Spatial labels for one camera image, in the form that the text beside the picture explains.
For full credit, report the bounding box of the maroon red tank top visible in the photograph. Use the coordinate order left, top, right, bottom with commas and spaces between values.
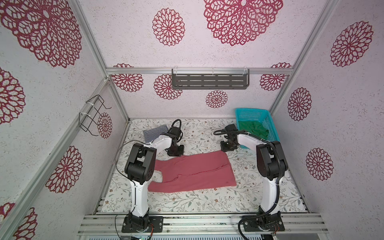
148, 151, 237, 193

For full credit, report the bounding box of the blue white striped tank top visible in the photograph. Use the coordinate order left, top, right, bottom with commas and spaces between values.
143, 125, 169, 143

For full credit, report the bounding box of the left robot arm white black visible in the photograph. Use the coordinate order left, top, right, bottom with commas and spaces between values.
124, 133, 184, 218

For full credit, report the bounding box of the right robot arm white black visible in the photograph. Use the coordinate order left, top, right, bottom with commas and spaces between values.
214, 131, 288, 216

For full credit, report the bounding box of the green tank top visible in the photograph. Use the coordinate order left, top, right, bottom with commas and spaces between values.
238, 121, 269, 139

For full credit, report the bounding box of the teal plastic basket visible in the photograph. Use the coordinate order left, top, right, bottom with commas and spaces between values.
235, 108, 280, 142

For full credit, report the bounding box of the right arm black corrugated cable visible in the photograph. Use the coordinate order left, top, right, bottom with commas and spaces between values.
212, 128, 284, 240

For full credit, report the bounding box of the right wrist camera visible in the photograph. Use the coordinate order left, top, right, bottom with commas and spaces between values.
225, 124, 239, 135

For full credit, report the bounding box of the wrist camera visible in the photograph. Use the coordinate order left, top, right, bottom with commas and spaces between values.
168, 119, 183, 143
225, 124, 239, 135

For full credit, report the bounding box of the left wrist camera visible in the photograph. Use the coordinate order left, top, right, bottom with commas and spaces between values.
168, 119, 183, 143

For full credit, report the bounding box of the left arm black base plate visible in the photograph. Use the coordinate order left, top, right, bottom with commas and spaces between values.
122, 214, 164, 233

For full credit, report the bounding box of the grey metal wall shelf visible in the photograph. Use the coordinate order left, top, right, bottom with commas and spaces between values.
171, 69, 250, 90

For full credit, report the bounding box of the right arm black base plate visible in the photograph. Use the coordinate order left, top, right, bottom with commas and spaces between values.
243, 211, 286, 233

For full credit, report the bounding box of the black wire wall rack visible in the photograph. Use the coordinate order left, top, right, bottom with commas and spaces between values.
78, 95, 112, 137

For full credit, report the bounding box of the aluminium front rail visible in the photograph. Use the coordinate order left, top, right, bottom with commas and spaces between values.
76, 213, 329, 237

